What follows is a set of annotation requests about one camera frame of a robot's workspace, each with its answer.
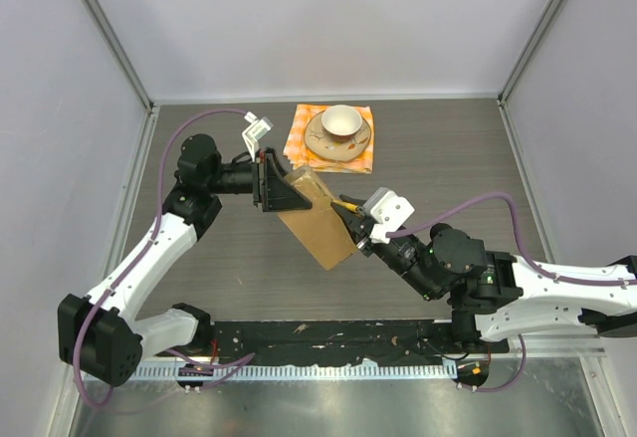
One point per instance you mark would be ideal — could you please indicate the white ceramic tea cup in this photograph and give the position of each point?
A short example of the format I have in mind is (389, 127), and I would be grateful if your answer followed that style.
(341, 120)

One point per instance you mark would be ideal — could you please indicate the orange checkered cloth napkin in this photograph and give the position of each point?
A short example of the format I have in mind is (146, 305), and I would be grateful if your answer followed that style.
(298, 154)

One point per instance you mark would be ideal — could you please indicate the brown cardboard express box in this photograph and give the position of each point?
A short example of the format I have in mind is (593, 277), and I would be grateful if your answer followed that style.
(319, 229)

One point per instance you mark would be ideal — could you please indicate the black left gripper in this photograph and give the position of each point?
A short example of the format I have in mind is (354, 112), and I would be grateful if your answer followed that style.
(271, 191)

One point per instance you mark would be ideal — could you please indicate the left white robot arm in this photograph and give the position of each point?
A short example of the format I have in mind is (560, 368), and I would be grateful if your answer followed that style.
(100, 333)

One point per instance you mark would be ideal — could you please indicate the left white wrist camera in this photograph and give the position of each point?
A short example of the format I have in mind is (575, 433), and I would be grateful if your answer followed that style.
(257, 128)

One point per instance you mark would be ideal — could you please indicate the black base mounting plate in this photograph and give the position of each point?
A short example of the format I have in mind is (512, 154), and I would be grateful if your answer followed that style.
(337, 343)

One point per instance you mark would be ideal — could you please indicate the beige floral saucer plate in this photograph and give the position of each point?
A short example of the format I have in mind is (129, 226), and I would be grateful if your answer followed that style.
(335, 148)

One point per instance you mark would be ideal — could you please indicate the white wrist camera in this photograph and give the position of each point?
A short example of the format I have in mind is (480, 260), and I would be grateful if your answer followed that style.
(388, 212)
(257, 128)

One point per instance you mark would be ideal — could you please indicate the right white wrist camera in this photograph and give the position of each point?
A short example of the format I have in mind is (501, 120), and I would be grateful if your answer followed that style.
(388, 212)

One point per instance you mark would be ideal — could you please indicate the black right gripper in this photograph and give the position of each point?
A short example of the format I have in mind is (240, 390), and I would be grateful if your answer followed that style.
(357, 227)

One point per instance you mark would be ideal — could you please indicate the slotted grey cable duct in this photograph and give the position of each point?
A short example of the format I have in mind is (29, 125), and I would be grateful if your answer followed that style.
(164, 369)

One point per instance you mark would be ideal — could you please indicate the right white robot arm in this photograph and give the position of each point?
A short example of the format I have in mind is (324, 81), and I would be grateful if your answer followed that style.
(493, 296)

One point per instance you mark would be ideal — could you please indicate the yellow utility knife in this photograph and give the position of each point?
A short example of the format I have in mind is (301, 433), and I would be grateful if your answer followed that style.
(351, 207)

